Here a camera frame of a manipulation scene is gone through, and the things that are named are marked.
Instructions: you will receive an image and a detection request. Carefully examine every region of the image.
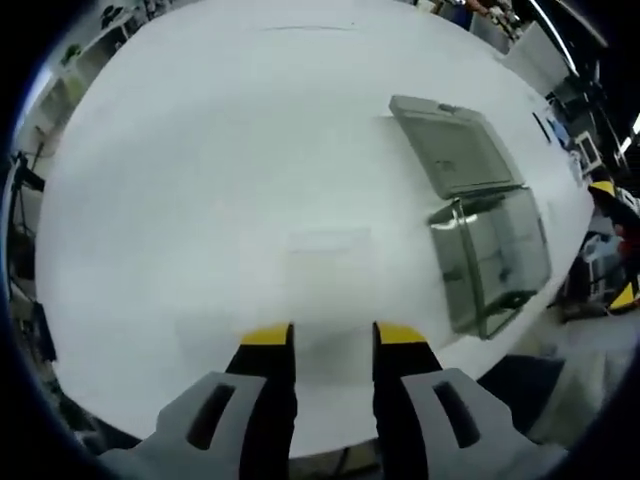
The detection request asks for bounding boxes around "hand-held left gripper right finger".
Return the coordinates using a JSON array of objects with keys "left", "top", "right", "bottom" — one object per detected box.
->
[{"left": 372, "top": 321, "right": 571, "bottom": 480}]

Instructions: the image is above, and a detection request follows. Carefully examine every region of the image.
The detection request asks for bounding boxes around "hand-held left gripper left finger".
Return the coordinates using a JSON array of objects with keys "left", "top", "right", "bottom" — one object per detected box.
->
[{"left": 99, "top": 322, "right": 300, "bottom": 480}]

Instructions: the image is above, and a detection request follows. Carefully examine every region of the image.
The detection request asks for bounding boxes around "grey transparent guide fixture box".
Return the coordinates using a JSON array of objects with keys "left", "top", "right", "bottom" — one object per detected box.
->
[{"left": 388, "top": 94, "right": 555, "bottom": 342}]

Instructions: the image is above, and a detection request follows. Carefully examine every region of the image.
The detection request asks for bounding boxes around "small white monitor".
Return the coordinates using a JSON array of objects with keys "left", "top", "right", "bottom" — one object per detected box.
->
[{"left": 574, "top": 133, "right": 600, "bottom": 167}]

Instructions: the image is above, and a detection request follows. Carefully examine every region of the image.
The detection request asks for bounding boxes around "blue cloth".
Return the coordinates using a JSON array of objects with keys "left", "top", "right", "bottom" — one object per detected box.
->
[{"left": 548, "top": 118, "right": 572, "bottom": 147}]

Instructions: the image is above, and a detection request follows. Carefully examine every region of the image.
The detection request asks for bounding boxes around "black pen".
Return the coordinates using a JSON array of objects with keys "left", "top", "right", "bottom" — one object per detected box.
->
[{"left": 531, "top": 111, "right": 552, "bottom": 145}]

